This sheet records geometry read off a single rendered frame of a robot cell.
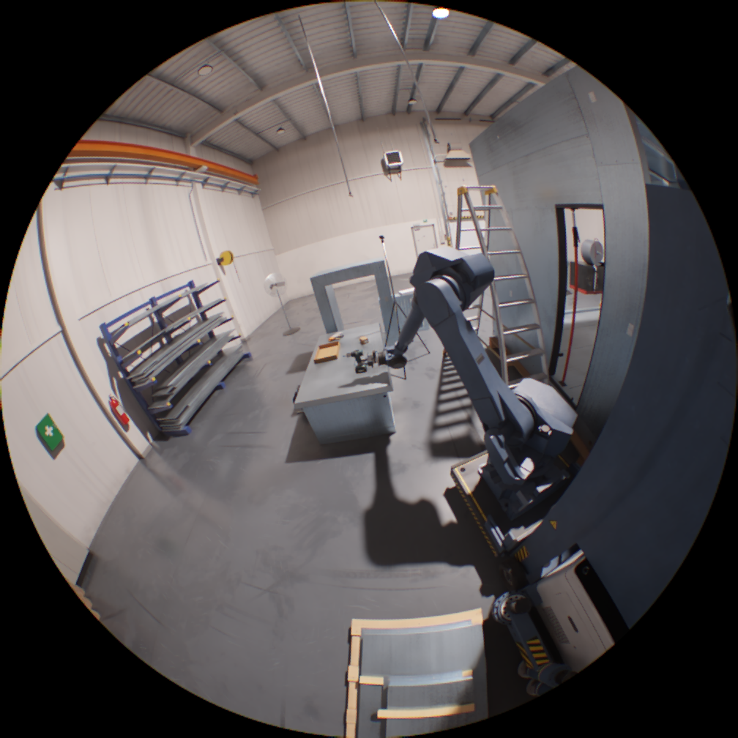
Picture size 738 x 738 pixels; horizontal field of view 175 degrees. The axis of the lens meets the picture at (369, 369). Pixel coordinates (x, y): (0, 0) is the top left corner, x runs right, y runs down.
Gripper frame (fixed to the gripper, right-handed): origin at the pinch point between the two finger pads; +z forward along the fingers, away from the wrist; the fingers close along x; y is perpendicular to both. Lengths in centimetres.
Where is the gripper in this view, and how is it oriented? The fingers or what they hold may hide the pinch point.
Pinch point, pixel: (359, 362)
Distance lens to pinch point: 233.5
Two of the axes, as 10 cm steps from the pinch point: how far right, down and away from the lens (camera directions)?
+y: 2.2, 8.4, 5.0
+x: 0.3, -5.2, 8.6
